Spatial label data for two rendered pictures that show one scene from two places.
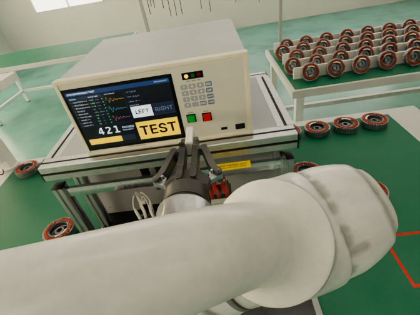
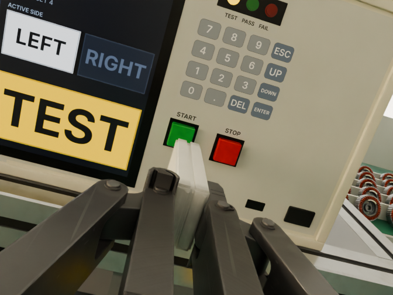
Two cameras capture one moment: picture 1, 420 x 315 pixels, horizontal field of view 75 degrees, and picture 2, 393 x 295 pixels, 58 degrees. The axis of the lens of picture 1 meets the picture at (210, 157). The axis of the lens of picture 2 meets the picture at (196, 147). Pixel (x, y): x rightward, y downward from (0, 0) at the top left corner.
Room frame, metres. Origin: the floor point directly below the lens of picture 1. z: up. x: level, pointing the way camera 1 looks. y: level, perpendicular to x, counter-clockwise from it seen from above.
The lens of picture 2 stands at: (0.34, 0.07, 1.25)
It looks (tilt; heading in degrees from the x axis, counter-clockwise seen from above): 16 degrees down; 347
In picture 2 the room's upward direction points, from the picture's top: 17 degrees clockwise
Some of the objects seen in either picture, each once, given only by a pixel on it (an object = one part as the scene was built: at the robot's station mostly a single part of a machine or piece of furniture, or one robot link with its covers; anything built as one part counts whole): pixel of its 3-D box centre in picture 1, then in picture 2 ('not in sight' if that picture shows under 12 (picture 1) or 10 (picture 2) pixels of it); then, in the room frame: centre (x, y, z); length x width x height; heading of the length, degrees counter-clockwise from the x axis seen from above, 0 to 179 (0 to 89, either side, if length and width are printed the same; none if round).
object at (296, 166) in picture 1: (305, 173); not in sight; (0.77, -0.35, 0.77); 0.11 x 0.11 x 0.04
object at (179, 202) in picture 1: (185, 224); not in sight; (0.27, 0.05, 1.18); 0.09 x 0.06 x 0.09; 85
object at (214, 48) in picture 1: (167, 79); (131, 51); (0.80, 0.08, 1.22); 0.44 x 0.39 x 0.20; 85
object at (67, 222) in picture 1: (60, 231); not in sight; (0.71, 0.59, 0.77); 0.11 x 0.11 x 0.04
